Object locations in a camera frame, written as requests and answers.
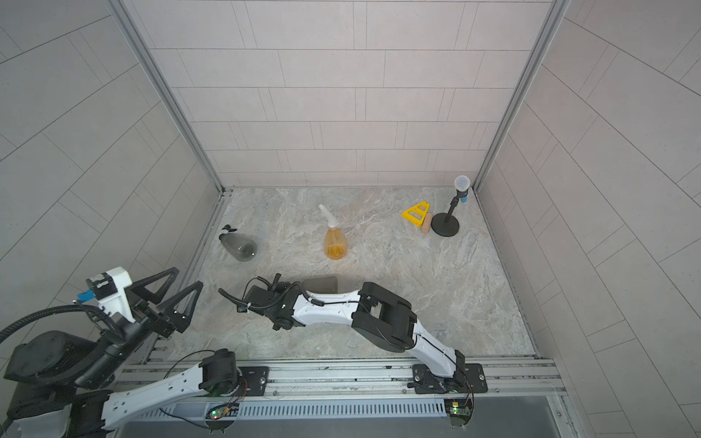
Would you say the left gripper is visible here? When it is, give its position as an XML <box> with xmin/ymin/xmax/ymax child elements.
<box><xmin>75</xmin><ymin>267</ymin><xmax>204</xmax><ymax>389</ymax></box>

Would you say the orange plastic bottle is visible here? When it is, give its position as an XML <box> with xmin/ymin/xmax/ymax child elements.
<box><xmin>323</xmin><ymin>227</ymin><xmax>349</xmax><ymax>260</ymax></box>

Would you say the black white spray nozzle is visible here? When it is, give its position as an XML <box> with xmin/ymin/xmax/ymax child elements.
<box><xmin>218</xmin><ymin>224</ymin><xmax>237</xmax><ymax>238</ymax></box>

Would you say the clear spray nozzle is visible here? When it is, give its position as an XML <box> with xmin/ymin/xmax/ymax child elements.
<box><xmin>319</xmin><ymin>204</ymin><xmax>340</xmax><ymax>229</ymax></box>

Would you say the dark grey bottle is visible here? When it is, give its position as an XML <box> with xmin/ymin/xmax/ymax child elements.
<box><xmin>302</xmin><ymin>276</ymin><xmax>339</xmax><ymax>294</ymax></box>

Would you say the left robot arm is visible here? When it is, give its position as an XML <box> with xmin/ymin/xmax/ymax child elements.
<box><xmin>1</xmin><ymin>268</ymin><xmax>243</xmax><ymax>437</ymax></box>

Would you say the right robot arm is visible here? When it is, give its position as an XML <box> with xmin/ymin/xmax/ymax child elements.
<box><xmin>219</xmin><ymin>281</ymin><xmax>471</xmax><ymax>394</ymax></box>

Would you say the yellow triangle block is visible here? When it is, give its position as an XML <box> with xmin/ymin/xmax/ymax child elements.
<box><xmin>401</xmin><ymin>201</ymin><xmax>431</xmax><ymax>228</ymax></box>

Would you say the microphone on black stand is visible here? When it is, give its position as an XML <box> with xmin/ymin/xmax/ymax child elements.
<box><xmin>431</xmin><ymin>175</ymin><xmax>471</xmax><ymax>237</ymax></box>

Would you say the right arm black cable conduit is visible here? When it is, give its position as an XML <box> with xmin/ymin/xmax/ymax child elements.
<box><xmin>217</xmin><ymin>273</ymin><xmax>324</xmax><ymax>313</ymax></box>

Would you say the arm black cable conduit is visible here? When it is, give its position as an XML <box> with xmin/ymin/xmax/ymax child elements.
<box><xmin>0</xmin><ymin>304</ymin><xmax>119</xmax><ymax>346</ymax></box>
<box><xmin>217</xmin><ymin>273</ymin><xmax>324</xmax><ymax>313</ymax></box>

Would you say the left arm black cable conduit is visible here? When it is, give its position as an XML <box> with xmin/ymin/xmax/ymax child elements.
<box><xmin>0</xmin><ymin>304</ymin><xmax>119</xmax><ymax>346</ymax></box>

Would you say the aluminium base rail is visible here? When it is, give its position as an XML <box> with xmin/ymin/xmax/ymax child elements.
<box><xmin>103</xmin><ymin>357</ymin><xmax>571</xmax><ymax>430</ymax></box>

